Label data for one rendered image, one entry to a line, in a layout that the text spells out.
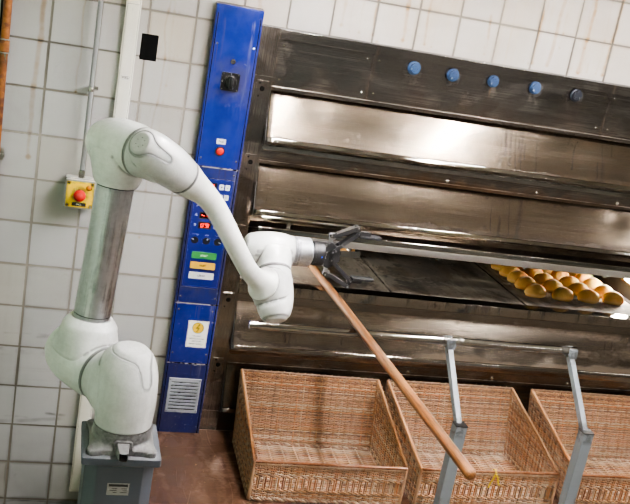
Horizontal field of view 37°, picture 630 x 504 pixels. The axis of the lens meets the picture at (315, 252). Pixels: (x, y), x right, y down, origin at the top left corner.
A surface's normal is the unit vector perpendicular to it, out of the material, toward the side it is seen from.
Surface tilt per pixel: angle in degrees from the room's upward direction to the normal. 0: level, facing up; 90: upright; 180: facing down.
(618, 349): 70
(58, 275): 90
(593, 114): 90
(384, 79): 90
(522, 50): 90
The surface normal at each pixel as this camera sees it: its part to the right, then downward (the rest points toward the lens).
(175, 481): 0.18, -0.95
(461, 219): 0.27, -0.04
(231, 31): 0.22, 0.30
